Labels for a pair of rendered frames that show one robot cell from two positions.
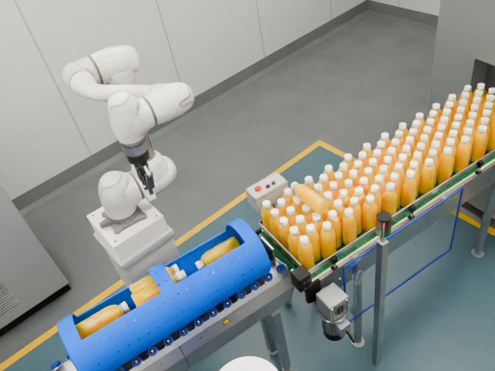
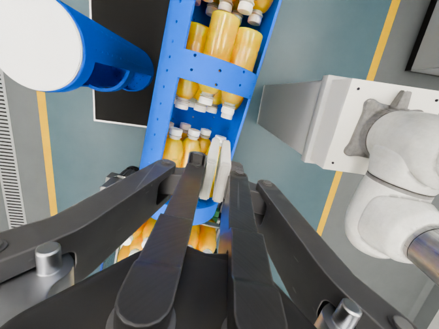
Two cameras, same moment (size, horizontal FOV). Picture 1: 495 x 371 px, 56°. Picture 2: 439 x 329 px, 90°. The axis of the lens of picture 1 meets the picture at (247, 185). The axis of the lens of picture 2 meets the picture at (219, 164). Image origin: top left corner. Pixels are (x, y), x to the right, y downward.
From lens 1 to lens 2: 1.63 m
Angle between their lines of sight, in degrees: 37
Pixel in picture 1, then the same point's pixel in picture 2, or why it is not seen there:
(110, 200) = (419, 126)
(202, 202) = not seen: hidden behind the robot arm
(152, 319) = (171, 11)
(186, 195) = not seen: hidden behind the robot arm
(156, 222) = (325, 154)
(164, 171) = (362, 232)
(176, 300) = (164, 61)
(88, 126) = not seen: outside the picture
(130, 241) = (337, 107)
